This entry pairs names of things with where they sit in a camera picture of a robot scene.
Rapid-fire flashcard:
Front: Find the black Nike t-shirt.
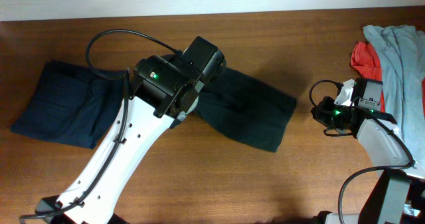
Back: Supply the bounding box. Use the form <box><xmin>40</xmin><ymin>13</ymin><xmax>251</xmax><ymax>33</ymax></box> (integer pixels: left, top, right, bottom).
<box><xmin>162</xmin><ymin>54</ymin><xmax>298</xmax><ymax>154</ymax></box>

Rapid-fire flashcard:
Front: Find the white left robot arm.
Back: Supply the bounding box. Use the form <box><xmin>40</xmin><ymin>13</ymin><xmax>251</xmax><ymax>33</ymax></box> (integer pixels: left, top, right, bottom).
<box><xmin>32</xmin><ymin>55</ymin><xmax>222</xmax><ymax>224</ymax></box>

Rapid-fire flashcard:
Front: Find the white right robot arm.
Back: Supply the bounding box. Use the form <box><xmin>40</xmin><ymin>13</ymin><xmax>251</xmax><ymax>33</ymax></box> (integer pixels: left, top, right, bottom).
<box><xmin>311</xmin><ymin>96</ymin><xmax>424</xmax><ymax>223</ymax></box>

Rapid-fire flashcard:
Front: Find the red t-shirt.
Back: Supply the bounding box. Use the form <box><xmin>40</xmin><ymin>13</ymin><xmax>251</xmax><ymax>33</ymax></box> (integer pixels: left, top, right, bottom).
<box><xmin>351</xmin><ymin>41</ymin><xmax>385</xmax><ymax>112</ymax></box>

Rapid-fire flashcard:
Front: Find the grey t-shirt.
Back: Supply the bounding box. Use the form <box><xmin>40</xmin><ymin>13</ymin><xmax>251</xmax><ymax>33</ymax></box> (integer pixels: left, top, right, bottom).
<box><xmin>363</xmin><ymin>25</ymin><xmax>424</xmax><ymax>166</ymax></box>

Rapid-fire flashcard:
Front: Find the folded navy blue garment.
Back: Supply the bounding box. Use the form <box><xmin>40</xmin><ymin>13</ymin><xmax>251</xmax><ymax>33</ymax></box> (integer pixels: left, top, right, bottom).
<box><xmin>11</xmin><ymin>60</ymin><xmax>124</xmax><ymax>149</ymax></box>

